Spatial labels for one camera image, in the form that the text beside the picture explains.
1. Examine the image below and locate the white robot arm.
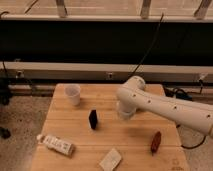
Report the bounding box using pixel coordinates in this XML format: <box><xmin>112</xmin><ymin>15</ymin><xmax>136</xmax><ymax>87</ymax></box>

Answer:
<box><xmin>116</xmin><ymin>76</ymin><xmax>213</xmax><ymax>138</ymax></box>

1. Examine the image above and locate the black eraser block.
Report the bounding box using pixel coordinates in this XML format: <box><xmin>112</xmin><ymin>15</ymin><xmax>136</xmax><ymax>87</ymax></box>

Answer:
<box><xmin>89</xmin><ymin>110</ymin><xmax>98</xmax><ymax>130</ymax></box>

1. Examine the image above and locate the translucent plastic cup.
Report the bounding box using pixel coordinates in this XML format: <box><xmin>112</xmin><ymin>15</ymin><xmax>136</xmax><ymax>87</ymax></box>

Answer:
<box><xmin>65</xmin><ymin>84</ymin><xmax>81</xmax><ymax>106</ymax></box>

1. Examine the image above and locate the red-brown pepper toy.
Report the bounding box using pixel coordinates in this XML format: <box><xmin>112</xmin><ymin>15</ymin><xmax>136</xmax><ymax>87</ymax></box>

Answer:
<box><xmin>150</xmin><ymin>131</ymin><xmax>161</xmax><ymax>154</ymax></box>

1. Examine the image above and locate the beige sponge pad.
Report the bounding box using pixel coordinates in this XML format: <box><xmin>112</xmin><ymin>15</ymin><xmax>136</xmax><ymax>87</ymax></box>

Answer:
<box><xmin>99</xmin><ymin>148</ymin><xmax>122</xmax><ymax>171</ymax></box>

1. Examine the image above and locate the white tube with label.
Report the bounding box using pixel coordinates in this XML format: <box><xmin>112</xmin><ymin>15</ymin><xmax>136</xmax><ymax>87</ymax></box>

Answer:
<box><xmin>37</xmin><ymin>134</ymin><xmax>73</xmax><ymax>156</ymax></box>

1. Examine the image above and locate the black hanging cable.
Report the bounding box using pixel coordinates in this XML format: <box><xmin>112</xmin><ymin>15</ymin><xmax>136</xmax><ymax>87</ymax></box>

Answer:
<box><xmin>127</xmin><ymin>12</ymin><xmax>165</xmax><ymax>83</ymax></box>

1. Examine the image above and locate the black floor cable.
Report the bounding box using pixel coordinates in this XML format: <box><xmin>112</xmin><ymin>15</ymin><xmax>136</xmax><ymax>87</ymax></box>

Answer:
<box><xmin>164</xmin><ymin>87</ymin><xmax>208</xmax><ymax>150</ymax></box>

